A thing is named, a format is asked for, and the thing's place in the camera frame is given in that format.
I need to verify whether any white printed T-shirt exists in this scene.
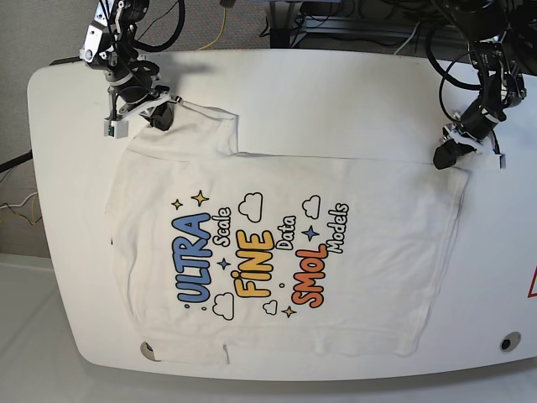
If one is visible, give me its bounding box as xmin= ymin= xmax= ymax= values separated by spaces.
xmin=105 ymin=102 xmax=469 ymax=366

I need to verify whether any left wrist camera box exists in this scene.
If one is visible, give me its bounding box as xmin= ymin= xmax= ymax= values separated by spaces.
xmin=496 ymin=154 xmax=506 ymax=170

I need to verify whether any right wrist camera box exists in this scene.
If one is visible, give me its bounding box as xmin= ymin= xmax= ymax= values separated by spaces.
xmin=104 ymin=119 xmax=128 ymax=139

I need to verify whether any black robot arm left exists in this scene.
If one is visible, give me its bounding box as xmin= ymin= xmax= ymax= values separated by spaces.
xmin=425 ymin=1 xmax=536 ymax=170

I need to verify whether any left table cable grommet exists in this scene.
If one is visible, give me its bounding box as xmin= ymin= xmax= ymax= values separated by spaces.
xmin=140 ymin=342 xmax=156 ymax=362

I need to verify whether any table cable grommet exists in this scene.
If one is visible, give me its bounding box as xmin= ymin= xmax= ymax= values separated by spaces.
xmin=500 ymin=332 xmax=522 ymax=353
xmin=140 ymin=342 xmax=156 ymax=362

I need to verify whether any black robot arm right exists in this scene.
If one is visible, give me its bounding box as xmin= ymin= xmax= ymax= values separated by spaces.
xmin=79 ymin=1 xmax=185 ymax=139

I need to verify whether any right table cable grommet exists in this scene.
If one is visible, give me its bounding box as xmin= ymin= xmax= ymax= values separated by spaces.
xmin=500 ymin=332 xmax=522 ymax=353

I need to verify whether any black table base frame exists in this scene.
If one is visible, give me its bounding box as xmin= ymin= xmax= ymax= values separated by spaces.
xmin=260 ymin=1 xmax=442 ymax=49

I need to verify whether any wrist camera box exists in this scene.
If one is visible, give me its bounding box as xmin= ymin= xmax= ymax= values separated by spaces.
xmin=496 ymin=154 xmax=506 ymax=170
xmin=104 ymin=119 xmax=128 ymax=139

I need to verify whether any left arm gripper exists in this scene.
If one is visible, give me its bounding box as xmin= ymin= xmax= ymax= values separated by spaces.
xmin=433 ymin=104 xmax=501 ymax=170

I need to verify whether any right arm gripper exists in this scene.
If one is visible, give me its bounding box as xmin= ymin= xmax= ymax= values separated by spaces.
xmin=105 ymin=71 xmax=180 ymax=131

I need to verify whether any yellow cable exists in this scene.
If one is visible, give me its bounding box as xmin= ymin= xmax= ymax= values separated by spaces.
xmin=198 ymin=7 xmax=227 ymax=52

